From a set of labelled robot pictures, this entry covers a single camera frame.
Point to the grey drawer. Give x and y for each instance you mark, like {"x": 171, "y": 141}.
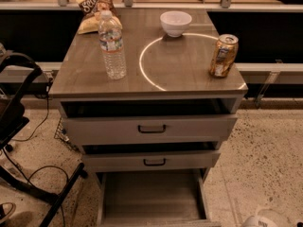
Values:
{"x": 167, "y": 198}
{"x": 143, "y": 157}
{"x": 147, "y": 121}

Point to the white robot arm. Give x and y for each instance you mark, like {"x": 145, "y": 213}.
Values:
{"x": 267, "y": 218}

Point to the grey three-drawer cabinet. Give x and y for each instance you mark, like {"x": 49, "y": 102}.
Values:
{"x": 159, "y": 67}

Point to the gold soda can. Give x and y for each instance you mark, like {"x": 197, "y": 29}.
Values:
{"x": 225, "y": 52}

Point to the clear plastic water bottle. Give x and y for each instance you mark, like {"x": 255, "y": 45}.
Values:
{"x": 111, "y": 44}

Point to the white ceramic bowl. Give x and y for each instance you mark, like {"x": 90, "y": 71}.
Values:
{"x": 175, "y": 23}

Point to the brown chip bag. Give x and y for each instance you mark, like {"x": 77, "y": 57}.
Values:
{"x": 91, "y": 10}

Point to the shoe at bottom left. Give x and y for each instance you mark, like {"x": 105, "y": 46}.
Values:
{"x": 6, "y": 210}

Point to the wire basket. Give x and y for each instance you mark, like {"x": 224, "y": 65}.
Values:
{"x": 61, "y": 134}

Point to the black chair frame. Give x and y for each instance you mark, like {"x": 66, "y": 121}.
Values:
{"x": 12, "y": 120}

